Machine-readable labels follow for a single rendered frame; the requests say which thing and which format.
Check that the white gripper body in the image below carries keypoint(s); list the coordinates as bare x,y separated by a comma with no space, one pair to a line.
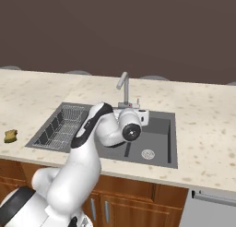
145,117

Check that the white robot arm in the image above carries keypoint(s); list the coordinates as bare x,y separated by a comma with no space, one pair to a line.
76,175

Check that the grey sink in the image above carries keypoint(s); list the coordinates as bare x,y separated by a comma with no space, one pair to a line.
159,135

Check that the wooden panel under sink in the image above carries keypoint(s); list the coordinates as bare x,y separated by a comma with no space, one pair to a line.
144,189

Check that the yellow-green sponge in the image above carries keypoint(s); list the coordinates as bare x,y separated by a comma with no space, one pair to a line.
10,136

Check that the silver tap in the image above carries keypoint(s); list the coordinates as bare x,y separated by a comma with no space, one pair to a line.
125,89

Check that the round silver drain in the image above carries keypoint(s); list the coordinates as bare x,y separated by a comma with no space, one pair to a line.
147,154

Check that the grey stool seat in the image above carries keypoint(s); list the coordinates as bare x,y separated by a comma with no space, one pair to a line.
9,67
154,78
232,83
78,72

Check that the wooden cupboard door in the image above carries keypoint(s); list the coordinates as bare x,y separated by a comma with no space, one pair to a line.
97,206
141,213

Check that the grey dishwasher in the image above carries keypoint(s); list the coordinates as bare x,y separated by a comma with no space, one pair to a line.
209,215

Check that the wooden cupboard run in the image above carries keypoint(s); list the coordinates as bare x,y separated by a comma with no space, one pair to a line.
15,175

